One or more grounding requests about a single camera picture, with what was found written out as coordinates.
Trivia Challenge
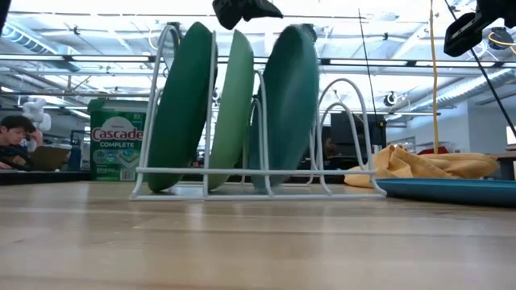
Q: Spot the black monitor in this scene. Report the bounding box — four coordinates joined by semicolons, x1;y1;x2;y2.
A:
329;112;388;170

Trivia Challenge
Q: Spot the white wire dish rack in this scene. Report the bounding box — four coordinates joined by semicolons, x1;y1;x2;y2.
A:
129;22;387;201

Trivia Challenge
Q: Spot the yellow cord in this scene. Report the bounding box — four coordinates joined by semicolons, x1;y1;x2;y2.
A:
428;0;440;155

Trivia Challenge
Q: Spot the green Cascade detergent box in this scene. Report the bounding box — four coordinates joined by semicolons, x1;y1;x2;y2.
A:
87;98;149;182

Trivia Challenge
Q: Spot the round black ceiling device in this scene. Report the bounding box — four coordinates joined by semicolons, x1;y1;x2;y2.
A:
382;91;400;108

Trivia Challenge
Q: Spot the yellow wire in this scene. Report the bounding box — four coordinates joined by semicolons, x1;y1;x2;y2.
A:
488;31;516;56

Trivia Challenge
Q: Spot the red object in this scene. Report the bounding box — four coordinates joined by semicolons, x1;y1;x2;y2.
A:
418;145;449;156

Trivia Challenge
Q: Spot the light green plate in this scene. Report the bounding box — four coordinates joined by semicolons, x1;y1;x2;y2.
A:
207;28;256;191

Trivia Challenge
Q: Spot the thin black pole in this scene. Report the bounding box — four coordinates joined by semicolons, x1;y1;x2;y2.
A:
443;0;516;139

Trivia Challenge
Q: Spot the orange cloth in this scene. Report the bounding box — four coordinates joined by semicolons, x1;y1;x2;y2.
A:
343;143;501;189

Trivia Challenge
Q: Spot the blue plate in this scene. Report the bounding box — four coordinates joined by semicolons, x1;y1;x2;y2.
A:
374;178;516;209

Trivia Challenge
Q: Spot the black aluminium table frame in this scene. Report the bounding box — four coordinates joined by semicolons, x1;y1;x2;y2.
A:
0;169;352;187

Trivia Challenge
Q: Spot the dark green plate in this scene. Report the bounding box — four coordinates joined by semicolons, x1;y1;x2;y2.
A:
145;21;219;193

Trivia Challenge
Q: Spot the brown laptop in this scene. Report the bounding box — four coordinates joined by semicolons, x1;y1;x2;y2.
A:
30;143;73;172

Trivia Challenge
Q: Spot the teal plate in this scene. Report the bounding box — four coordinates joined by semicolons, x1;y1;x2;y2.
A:
246;23;322;190

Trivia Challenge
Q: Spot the person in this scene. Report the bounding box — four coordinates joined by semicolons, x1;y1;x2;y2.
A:
0;115;44;171

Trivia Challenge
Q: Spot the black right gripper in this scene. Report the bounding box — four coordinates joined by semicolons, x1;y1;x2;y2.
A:
444;0;516;57

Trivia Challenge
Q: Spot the white robot figure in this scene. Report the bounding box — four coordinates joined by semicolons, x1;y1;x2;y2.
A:
22;97;52;134

